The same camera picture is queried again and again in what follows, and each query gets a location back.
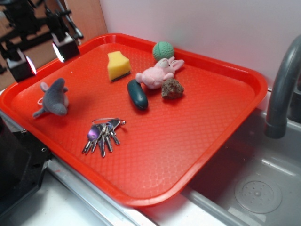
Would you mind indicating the green textured ball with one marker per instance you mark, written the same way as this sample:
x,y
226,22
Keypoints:
x,y
162,50

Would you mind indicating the red plastic tray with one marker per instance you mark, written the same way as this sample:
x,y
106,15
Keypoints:
x,y
161,148

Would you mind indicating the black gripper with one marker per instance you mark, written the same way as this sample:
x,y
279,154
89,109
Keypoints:
x,y
33,23

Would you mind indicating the bunch of metal keys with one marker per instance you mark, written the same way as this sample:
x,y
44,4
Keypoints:
x,y
101,134

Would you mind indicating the dark teal oblong case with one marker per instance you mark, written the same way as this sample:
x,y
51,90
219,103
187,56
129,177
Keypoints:
x,y
137,95

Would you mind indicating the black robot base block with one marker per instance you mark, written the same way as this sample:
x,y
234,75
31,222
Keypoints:
x,y
23,159

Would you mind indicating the brown rock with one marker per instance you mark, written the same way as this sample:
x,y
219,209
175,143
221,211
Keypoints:
x,y
171,89

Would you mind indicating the gray plastic sink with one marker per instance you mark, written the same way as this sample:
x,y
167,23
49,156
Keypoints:
x,y
252,180

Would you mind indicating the gray faucet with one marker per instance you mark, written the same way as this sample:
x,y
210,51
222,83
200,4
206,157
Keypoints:
x,y
285,99

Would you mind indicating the yellow sponge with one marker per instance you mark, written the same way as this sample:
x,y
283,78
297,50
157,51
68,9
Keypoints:
x,y
118,66

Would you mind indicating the pink plush bunny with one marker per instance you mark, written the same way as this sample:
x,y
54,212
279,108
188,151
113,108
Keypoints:
x,y
155,76

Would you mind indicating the gray plush mouse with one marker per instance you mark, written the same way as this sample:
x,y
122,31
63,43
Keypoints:
x,y
55,100

